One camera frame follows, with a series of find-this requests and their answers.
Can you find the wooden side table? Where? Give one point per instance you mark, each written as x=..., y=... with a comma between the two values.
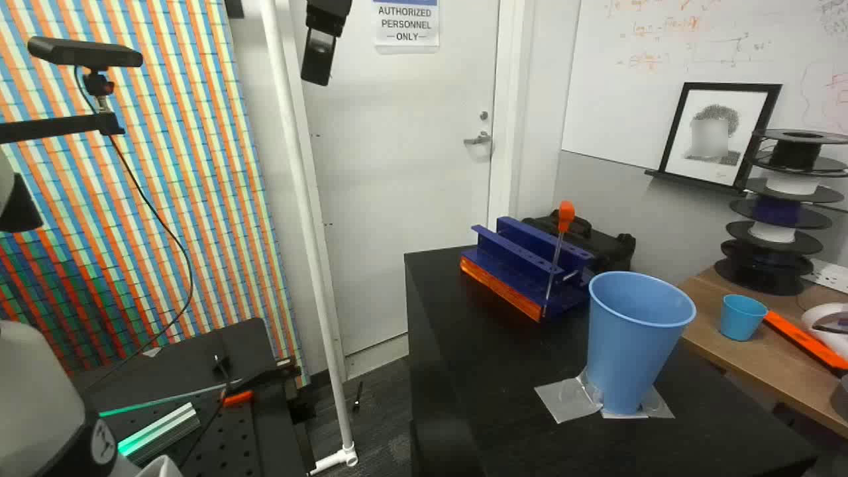
x=749, y=361

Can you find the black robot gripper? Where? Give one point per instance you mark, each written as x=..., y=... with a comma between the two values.
x=321, y=43

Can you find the white authorized personnel sign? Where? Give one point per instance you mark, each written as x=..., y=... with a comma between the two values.
x=402, y=23

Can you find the grey white robot base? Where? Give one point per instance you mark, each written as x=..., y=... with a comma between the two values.
x=34, y=407

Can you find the dark blue filament spool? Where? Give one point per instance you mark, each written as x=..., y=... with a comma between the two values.
x=776, y=214

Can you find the black plastic box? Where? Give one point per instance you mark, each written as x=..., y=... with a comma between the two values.
x=610, y=242

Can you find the black perforated breadboard table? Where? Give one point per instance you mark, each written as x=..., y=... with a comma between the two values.
x=186, y=361

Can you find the white pole with foot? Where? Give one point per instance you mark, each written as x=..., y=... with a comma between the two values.
x=308, y=228

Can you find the green lit metal bar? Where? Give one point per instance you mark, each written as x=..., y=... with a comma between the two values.
x=159, y=431

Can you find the small blue cup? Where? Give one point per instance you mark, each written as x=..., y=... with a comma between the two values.
x=740, y=319

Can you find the black picture frame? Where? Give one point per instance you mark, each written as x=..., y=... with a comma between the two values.
x=715, y=134

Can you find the black bar camera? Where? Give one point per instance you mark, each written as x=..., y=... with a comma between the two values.
x=83, y=54

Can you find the blue rack with orange base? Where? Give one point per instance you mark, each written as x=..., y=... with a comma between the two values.
x=520, y=266

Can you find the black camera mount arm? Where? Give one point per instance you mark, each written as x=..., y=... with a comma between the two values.
x=62, y=128

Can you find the long orange flat tool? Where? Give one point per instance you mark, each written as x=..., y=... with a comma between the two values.
x=809, y=340

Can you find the white filament spool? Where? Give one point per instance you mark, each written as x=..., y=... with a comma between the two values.
x=771, y=235
x=791, y=186

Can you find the white tape roll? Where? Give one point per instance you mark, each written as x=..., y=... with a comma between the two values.
x=825, y=311

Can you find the black lamp shade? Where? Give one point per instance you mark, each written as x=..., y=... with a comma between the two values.
x=13, y=207

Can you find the large blue plastic cup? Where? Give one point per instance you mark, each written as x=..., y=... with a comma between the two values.
x=636, y=340

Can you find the black filament spool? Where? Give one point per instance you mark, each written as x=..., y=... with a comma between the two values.
x=764, y=270
x=797, y=154

